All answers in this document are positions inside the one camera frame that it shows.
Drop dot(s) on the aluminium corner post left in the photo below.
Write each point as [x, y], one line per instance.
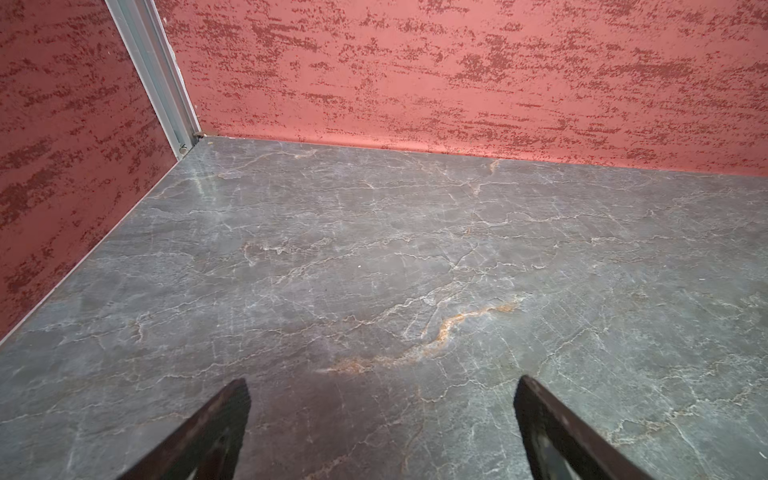
[141, 29]

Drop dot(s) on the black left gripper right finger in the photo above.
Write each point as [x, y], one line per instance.
[559, 444]

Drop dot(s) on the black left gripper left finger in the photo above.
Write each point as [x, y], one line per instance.
[206, 445]

